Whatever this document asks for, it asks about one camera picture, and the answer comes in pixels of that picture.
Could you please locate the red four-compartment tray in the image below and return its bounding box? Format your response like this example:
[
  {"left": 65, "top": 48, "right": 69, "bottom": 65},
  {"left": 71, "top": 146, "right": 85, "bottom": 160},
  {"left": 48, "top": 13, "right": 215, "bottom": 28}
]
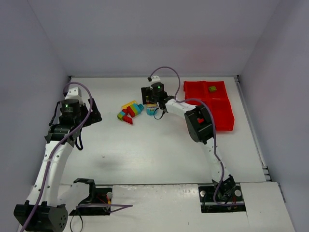
[{"left": 183, "top": 81, "right": 235, "bottom": 132}]

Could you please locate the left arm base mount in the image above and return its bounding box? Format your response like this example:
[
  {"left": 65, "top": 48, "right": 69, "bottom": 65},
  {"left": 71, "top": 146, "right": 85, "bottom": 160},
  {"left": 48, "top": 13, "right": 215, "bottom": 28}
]
[{"left": 70, "top": 178, "right": 112, "bottom": 216}]

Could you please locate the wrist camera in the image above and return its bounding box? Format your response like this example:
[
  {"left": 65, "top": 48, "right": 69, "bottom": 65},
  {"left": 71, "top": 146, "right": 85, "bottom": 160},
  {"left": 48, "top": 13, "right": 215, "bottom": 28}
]
[
  {"left": 65, "top": 87, "right": 83, "bottom": 102},
  {"left": 147, "top": 75, "right": 161, "bottom": 84}
]

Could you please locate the yellow lego plate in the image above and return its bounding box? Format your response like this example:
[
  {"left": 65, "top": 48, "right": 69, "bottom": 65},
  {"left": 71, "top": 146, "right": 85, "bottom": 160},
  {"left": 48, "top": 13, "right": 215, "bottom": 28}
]
[{"left": 121, "top": 101, "right": 137, "bottom": 109}]

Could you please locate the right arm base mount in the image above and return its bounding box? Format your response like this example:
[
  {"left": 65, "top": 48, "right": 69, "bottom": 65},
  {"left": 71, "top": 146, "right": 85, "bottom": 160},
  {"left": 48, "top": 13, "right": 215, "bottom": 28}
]
[{"left": 198, "top": 175, "right": 246, "bottom": 213}]

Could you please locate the red jagged lego brick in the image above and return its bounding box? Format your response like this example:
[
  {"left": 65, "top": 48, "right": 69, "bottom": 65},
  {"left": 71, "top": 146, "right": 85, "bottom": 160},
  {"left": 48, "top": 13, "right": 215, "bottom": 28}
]
[{"left": 123, "top": 116, "right": 133, "bottom": 125}]

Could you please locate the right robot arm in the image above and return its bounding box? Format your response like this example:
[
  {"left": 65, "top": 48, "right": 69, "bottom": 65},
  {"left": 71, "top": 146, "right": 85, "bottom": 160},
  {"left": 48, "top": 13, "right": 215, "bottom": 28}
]
[{"left": 141, "top": 82, "right": 236, "bottom": 205}]

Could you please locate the large red lego brick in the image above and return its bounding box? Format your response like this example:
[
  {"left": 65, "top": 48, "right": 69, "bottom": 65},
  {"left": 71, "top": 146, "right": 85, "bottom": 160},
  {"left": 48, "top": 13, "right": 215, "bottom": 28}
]
[{"left": 126, "top": 106, "right": 136, "bottom": 118}]

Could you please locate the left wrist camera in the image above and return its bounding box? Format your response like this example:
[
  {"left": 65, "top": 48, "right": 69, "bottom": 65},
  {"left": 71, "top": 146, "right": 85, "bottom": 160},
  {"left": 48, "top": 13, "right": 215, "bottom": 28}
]
[{"left": 65, "top": 87, "right": 83, "bottom": 102}]

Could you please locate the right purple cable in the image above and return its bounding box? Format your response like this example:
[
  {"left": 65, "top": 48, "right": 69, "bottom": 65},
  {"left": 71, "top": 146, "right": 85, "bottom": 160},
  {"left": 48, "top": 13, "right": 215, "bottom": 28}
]
[{"left": 147, "top": 66, "right": 246, "bottom": 206}]

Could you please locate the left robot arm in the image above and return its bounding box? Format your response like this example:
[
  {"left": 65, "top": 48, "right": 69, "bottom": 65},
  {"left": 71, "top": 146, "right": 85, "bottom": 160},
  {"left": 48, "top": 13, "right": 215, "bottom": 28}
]
[{"left": 14, "top": 97, "right": 102, "bottom": 232}]

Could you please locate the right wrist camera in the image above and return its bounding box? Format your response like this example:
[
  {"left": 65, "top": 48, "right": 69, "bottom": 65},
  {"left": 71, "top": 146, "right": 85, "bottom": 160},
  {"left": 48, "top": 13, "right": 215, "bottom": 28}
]
[{"left": 147, "top": 75, "right": 161, "bottom": 84}]

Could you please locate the large green lego brick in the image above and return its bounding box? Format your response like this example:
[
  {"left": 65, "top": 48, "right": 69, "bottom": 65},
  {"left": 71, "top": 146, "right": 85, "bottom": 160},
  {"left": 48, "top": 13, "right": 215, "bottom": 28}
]
[{"left": 130, "top": 103, "right": 141, "bottom": 116}]

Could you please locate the small red lego brick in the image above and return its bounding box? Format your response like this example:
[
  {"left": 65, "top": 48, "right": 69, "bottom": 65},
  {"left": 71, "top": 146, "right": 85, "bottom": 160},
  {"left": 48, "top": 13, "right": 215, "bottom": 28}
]
[{"left": 122, "top": 109, "right": 128, "bottom": 115}]

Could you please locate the blue frog lego brick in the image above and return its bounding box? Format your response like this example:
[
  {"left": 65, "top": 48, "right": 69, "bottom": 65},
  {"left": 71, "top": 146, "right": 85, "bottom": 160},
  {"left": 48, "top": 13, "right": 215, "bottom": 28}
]
[{"left": 146, "top": 106, "right": 158, "bottom": 116}]

